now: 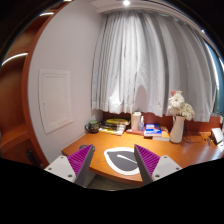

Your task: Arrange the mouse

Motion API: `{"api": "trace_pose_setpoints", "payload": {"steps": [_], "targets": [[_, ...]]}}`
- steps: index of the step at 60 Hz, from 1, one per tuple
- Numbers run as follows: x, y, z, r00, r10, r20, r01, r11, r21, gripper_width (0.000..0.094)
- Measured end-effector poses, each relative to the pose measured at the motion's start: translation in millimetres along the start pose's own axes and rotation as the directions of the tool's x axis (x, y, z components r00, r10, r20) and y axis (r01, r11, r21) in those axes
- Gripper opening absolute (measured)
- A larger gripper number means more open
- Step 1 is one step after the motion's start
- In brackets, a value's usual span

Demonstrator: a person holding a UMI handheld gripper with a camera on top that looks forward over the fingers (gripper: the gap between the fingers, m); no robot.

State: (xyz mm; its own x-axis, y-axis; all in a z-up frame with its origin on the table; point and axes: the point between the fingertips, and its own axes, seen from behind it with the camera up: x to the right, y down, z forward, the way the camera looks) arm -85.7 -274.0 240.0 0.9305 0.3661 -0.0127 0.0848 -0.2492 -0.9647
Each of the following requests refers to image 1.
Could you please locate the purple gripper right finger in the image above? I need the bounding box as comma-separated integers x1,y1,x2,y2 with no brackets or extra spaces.
133,143,183,186

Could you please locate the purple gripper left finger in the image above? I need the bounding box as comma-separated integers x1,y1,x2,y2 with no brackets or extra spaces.
44,144,95,188

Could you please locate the blue book stack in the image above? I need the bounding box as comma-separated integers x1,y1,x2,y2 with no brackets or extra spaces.
144,124,162,137

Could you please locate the small clear bottle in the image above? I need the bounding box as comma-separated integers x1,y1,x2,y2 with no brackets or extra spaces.
139,116,144,131

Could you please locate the dark green mug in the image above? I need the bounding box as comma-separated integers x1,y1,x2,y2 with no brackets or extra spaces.
85,120,99,134

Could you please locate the white cylindrical container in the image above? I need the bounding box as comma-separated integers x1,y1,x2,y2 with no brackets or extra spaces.
131,112,141,130

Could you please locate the white ceramic vase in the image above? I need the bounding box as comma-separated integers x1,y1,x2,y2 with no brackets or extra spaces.
170,116,185,143

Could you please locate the stack of books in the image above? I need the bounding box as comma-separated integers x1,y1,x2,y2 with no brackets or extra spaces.
99,118,130,136

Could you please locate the white flower bouquet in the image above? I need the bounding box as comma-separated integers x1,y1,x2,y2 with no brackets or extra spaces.
168,90,195,121

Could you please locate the wooden shelf unit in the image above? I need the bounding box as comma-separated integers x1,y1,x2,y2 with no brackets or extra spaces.
0,0,65,168

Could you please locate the white device on desk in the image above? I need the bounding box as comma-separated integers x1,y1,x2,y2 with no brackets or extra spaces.
211,128,223,145

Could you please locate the white sheer curtain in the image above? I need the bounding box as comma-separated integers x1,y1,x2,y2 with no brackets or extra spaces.
91,10,216,122

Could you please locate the ceiling spot light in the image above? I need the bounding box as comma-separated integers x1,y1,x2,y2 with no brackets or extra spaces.
123,0,130,6

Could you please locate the black cable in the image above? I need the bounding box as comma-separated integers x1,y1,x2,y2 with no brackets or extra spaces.
182,130,214,147

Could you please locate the white wall access panel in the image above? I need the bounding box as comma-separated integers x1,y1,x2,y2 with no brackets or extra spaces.
38,69,73,134

